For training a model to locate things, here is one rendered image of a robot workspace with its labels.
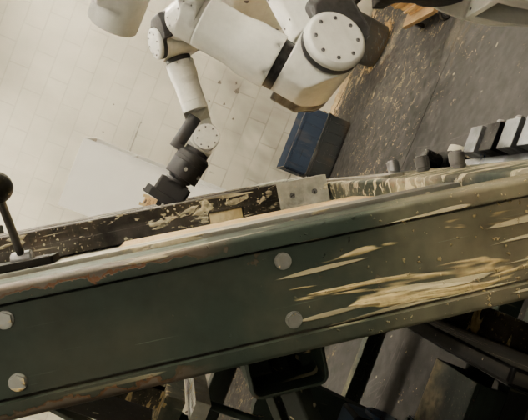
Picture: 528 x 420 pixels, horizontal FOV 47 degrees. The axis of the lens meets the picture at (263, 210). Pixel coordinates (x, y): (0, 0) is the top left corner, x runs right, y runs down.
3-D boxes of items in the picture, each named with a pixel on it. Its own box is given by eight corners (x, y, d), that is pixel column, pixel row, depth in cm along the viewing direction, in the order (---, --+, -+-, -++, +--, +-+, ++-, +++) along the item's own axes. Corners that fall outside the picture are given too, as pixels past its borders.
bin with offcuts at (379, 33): (400, 15, 518) (332, -18, 508) (377, 71, 521) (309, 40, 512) (381, 26, 569) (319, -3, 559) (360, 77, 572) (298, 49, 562)
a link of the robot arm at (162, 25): (138, 17, 150) (169, -11, 131) (185, 8, 156) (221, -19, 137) (153, 62, 152) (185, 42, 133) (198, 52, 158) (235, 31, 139)
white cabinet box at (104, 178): (318, 230, 507) (83, 137, 476) (292, 293, 510) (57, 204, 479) (304, 221, 567) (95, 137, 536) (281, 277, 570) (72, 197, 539)
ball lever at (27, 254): (39, 272, 74) (5, 177, 67) (7, 279, 73) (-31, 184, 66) (42, 254, 77) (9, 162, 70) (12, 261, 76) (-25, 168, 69)
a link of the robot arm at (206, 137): (202, 174, 161) (224, 139, 161) (203, 173, 150) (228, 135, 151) (165, 151, 159) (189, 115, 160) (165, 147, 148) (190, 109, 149)
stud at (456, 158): (470, 167, 92) (466, 148, 92) (455, 170, 92) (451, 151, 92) (462, 167, 95) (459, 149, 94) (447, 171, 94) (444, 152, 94)
